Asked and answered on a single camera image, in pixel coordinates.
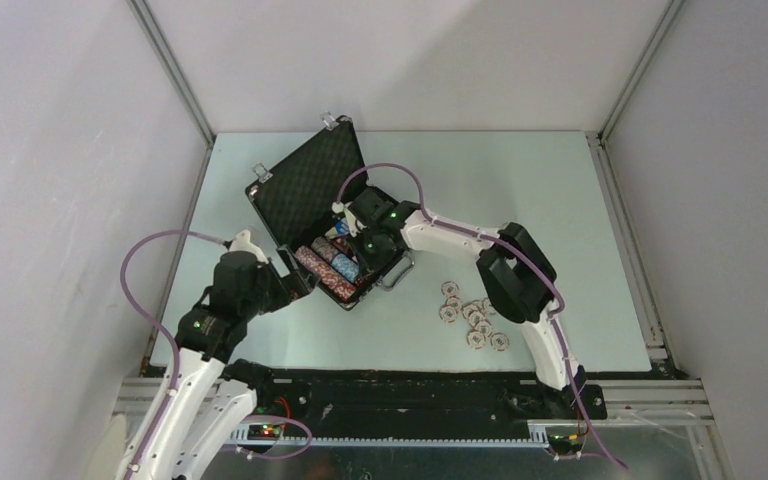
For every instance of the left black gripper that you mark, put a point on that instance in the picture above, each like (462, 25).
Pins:
(299, 282)

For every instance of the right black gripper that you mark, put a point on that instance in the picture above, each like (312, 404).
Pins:
(368, 263)

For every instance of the purple grey chip stack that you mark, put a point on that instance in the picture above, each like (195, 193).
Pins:
(325, 249)

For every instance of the light blue chip stack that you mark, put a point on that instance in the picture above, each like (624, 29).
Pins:
(348, 268)

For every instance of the blue patterned card deck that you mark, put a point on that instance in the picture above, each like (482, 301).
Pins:
(338, 234)

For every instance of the black poker set case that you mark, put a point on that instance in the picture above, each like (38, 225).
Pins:
(294, 198)

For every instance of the white red chip stack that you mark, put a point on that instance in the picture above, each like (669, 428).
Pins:
(477, 316)

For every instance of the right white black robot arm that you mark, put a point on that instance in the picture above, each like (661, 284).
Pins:
(518, 278)

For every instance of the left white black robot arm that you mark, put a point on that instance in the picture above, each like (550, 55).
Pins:
(205, 394)

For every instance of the red white chip row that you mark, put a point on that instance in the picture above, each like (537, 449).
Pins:
(328, 276)

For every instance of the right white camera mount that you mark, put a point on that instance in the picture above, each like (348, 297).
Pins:
(341, 211)

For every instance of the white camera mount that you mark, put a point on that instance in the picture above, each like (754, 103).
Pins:
(341, 211)
(245, 241)

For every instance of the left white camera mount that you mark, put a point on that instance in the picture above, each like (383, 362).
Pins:
(245, 241)

